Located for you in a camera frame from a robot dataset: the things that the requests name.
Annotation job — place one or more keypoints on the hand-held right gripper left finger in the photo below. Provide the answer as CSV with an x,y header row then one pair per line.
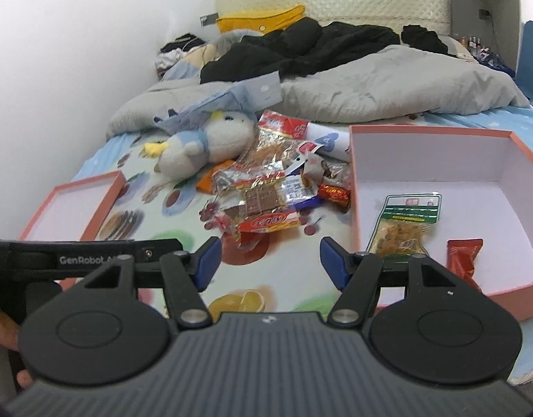
x,y
207,263

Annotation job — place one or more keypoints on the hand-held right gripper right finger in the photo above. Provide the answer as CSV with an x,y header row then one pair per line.
x,y
333,263

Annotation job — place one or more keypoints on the red foil candy packet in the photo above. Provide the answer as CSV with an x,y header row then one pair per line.
x,y
335,195

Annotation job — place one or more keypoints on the green label snack packet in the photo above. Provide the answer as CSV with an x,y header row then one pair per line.
x,y
401,230

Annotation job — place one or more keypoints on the orange snack packet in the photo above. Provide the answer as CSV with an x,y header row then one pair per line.
x,y
210,180

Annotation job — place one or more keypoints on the pink cardboard box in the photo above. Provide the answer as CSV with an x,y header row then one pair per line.
x,y
422,169

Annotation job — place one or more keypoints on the red-brown snack packet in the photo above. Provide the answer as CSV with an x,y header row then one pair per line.
x,y
464,260

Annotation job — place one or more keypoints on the clear packet of orange snacks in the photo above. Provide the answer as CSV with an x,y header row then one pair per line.
x,y
266,152

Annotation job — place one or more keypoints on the person's left hand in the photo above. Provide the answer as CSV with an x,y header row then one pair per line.
x,y
1,328

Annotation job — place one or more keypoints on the pink box lid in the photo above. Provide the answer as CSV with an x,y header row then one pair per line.
x,y
66,213

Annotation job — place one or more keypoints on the blue snack packet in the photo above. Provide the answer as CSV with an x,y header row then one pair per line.
x,y
305,202

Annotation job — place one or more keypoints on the clear packet of brown squares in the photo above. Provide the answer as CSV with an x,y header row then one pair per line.
x,y
262,202

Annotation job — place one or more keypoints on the white-backed brown snack packet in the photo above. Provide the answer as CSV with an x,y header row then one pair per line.
x,y
312,167

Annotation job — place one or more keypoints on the white and blue plush penguin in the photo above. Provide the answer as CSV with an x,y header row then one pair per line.
x,y
223,134

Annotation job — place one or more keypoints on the clear packet with red top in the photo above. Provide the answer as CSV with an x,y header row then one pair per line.
x,y
279,124

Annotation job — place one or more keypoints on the grey duvet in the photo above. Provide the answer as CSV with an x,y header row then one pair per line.
x,y
379,87

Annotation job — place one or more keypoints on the crumpled clothes pile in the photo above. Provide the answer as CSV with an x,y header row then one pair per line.
x,y
175,54

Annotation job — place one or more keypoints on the black jacket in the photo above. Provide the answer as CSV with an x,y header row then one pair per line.
x,y
301,47

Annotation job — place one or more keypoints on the small black garment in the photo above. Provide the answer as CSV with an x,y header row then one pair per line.
x,y
424,39

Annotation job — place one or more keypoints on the yellow pillow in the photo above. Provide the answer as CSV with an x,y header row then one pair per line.
x,y
257,19

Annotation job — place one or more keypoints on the dark blue printed cloth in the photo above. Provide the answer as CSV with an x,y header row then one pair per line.
x,y
496,63

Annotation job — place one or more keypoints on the group of small bottles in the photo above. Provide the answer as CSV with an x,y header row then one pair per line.
x,y
470,43

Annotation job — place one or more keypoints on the cream quilted headboard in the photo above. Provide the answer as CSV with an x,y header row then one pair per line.
x,y
357,0

